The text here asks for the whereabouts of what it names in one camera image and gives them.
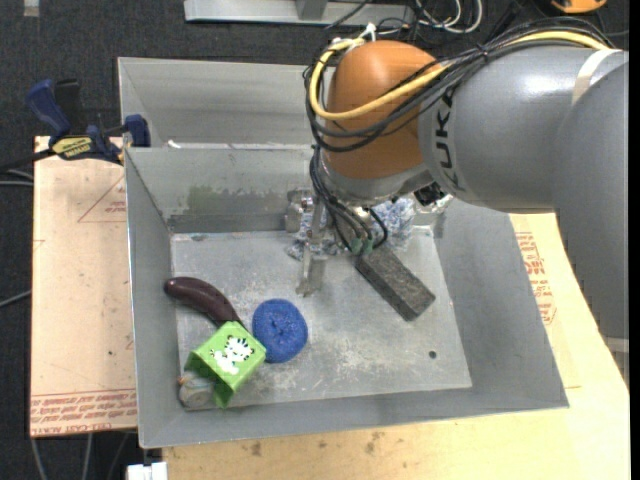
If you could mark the dark green flat block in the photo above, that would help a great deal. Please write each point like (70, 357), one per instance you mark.
(397, 283)

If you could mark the purple toy eggplant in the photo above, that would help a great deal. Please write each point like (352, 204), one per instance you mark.
(202, 294)

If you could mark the white and blue patterned cloth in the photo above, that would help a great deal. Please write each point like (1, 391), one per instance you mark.
(397, 220)

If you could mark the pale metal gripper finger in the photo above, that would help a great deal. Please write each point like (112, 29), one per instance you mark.
(304, 280)
(319, 270)

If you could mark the brown cardboard board red print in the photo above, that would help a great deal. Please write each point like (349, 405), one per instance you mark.
(80, 288)

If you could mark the black cylinder on white bracket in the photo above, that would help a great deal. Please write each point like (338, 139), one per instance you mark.
(428, 195)

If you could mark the grey metal bin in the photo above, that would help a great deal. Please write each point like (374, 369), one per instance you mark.
(350, 328)

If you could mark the blue round sponge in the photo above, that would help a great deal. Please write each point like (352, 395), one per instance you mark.
(280, 330)

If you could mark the green box with tiger print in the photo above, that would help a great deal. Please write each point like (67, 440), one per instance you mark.
(227, 358)

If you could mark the grey round toy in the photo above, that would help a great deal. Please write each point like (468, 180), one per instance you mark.
(194, 393)

